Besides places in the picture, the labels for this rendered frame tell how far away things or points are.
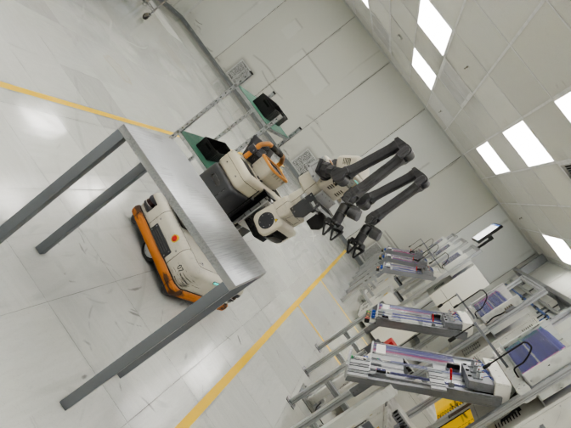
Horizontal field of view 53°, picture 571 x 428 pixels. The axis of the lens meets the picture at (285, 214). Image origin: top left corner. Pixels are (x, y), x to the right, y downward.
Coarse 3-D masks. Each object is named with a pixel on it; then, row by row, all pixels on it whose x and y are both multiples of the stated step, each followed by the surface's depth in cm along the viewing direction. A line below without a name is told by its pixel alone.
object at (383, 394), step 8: (376, 392) 289; (384, 392) 287; (392, 392) 287; (368, 400) 289; (376, 400) 288; (384, 400) 288; (352, 408) 292; (360, 408) 290; (368, 408) 289; (336, 416) 298; (344, 416) 292; (352, 416) 291; (360, 416) 290; (328, 424) 295; (336, 424) 292; (344, 424) 292
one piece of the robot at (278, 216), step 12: (300, 180) 340; (312, 180) 337; (324, 180) 327; (300, 192) 339; (312, 192) 335; (336, 192) 341; (276, 204) 338; (288, 204) 335; (264, 216) 339; (276, 216) 336; (288, 216) 337; (264, 228) 336; (276, 228) 334; (288, 228) 341
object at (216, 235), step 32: (128, 128) 203; (96, 160) 205; (160, 160) 211; (192, 192) 220; (64, 224) 253; (192, 224) 197; (224, 224) 230; (224, 256) 204; (256, 256) 239; (224, 288) 195; (192, 320) 241; (128, 352) 202; (96, 384) 205
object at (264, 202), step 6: (264, 198) 350; (264, 204) 346; (270, 204) 349; (258, 210) 348; (246, 216) 348; (252, 216) 350; (240, 222) 350; (246, 222) 348; (252, 222) 357; (246, 228) 359; (252, 228) 345; (252, 234) 344; (258, 234) 344; (270, 234) 340; (276, 234) 341; (282, 234) 345; (264, 240) 353; (270, 240) 347; (276, 240) 346
